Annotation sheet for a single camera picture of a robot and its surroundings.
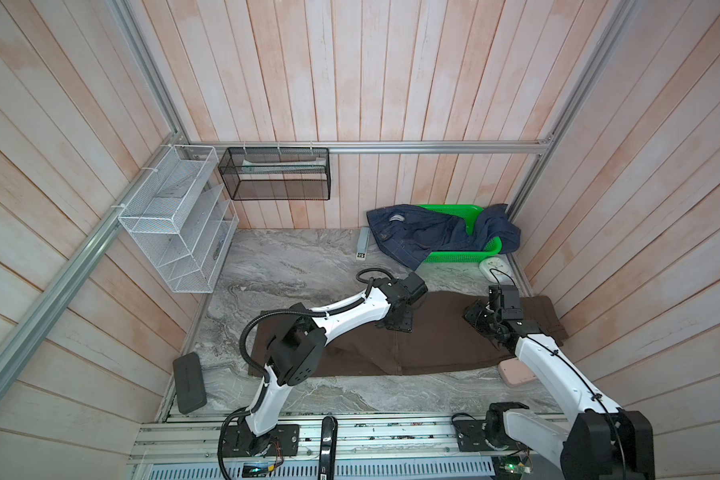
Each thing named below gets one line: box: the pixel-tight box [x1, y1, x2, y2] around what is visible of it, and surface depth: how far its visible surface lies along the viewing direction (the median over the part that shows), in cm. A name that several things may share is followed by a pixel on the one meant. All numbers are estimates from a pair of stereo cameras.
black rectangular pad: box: [173, 352, 207, 415], surface depth 81 cm
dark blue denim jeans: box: [366, 204, 521, 270], surface depth 113 cm
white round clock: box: [478, 255, 512, 283], surface depth 109 cm
